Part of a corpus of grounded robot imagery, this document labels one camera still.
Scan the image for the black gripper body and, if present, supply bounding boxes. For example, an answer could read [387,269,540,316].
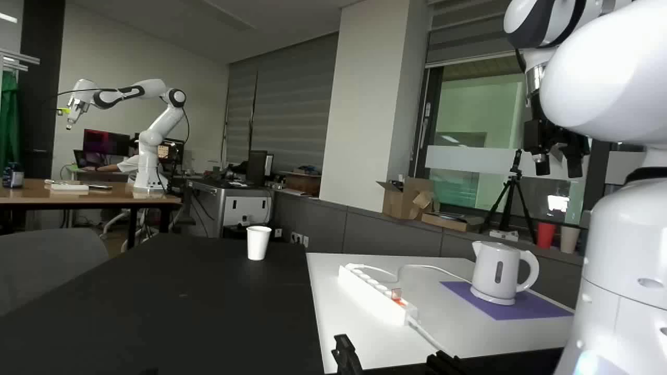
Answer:
[522,115,591,159]

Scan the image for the red cup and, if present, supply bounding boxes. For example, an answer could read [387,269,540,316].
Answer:
[534,221,559,253]

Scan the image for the beige cup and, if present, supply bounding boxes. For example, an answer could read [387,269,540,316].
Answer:
[559,226,582,257]

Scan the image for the flat cardboard piece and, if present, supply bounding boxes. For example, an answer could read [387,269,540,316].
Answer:
[418,213,469,233]

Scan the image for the white electric kettle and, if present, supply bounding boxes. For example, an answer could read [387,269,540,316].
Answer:
[469,238,541,306]

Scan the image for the purple mat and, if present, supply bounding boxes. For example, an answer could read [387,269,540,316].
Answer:
[440,280,574,324]

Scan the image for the open cardboard box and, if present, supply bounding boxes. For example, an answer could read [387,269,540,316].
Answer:
[377,176,436,223]

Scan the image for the grey desk partition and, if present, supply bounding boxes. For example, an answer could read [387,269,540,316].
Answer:
[270,190,587,308]

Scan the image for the black clamp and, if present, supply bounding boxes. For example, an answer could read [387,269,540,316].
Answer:
[422,351,475,375]
[331,331,364,375]

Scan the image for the grey window blind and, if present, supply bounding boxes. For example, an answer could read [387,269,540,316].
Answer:
[224,34,340,176]

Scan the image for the white paper cup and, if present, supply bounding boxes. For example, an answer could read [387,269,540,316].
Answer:
[243,223,273,265]

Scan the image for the grey metal cabinet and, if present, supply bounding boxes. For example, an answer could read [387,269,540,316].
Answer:
[185,179,278,240]

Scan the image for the dark computer monitor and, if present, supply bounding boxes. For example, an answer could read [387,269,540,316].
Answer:
[82,127,133,170]

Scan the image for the wooden table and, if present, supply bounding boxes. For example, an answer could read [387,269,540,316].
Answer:
[0,178,184,250]

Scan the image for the green cloth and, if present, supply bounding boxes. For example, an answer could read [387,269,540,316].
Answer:
[0,69,21,174]

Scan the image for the black camera tripod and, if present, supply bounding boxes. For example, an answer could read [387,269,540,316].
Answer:
[477,148,537,247]

